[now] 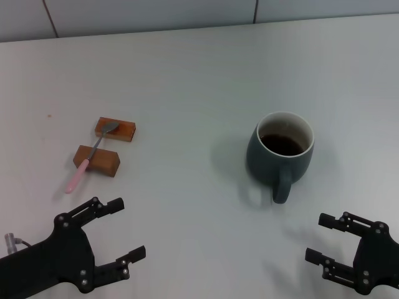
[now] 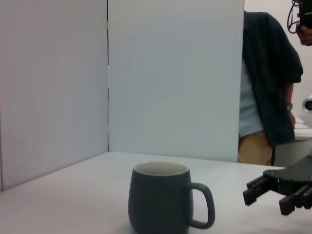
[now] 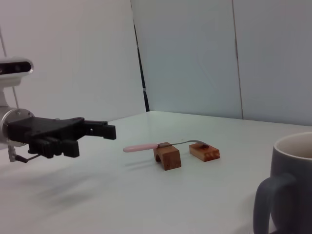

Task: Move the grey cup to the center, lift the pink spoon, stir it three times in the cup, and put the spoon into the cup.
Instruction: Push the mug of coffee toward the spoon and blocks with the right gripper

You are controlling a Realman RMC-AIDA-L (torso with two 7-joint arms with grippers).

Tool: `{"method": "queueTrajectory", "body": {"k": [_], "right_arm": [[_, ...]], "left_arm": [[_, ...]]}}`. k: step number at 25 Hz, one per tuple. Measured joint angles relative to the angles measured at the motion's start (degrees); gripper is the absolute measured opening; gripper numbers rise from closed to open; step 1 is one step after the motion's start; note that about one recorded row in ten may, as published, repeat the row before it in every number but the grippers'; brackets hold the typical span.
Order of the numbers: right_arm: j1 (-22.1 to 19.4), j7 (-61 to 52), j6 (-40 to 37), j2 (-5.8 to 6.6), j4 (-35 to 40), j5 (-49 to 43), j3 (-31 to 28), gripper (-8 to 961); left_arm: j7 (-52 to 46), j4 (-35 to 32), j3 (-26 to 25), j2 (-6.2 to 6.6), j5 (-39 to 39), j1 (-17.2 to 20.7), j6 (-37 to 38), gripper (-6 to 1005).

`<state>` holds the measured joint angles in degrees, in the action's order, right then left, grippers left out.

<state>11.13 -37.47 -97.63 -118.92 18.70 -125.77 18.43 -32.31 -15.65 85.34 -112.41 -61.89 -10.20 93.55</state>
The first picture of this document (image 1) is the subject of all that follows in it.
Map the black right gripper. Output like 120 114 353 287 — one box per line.
304 211 399 295

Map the arched wooden block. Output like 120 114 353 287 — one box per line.
72 145 121 178

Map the pink handled metal spoon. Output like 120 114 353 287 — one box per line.
64 121 120 194

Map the dark coffee liquid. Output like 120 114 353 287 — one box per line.
260 133 308 156

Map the grey ceramic mug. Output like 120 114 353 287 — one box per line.
246 111 315 205

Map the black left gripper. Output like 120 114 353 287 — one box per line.
0 196 147 299

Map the left arm cable with connector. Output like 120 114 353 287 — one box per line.
4 232 32 249

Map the flat wooden block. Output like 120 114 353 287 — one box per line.
94 116 137 143

